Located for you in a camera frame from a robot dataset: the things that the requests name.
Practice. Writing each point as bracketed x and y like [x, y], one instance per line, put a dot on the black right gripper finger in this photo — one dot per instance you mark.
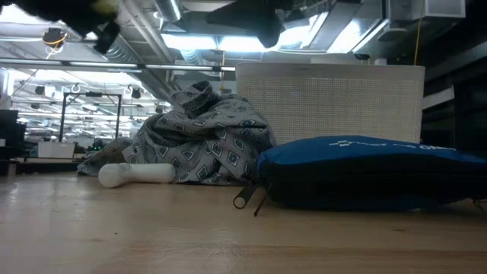
[269, 34]

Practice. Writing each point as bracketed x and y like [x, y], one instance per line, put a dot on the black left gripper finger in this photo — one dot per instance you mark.
[106, 38]

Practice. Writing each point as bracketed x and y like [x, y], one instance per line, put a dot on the grey diamond-patterned cloth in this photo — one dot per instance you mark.
[213, 144]

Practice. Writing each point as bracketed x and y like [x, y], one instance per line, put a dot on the white plastic cylinder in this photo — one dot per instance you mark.
[133, 174]

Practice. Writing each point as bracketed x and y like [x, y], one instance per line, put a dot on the blue first aid pouch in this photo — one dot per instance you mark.
[361, 171]

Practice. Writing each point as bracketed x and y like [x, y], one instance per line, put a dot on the long linear ceiling light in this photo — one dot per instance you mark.
[38, 62]

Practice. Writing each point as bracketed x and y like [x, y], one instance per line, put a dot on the white plastic storage bin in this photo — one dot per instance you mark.
[323, 106]

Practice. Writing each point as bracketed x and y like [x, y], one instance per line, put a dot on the white box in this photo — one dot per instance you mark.
[55, 149]

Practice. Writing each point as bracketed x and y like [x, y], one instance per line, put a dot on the black monitor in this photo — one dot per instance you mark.
[9, 129]

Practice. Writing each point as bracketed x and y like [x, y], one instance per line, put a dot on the dark low desk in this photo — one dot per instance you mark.
[42, 165]

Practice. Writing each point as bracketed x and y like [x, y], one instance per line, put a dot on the black metal gantry frame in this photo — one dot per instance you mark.
[91, 94]

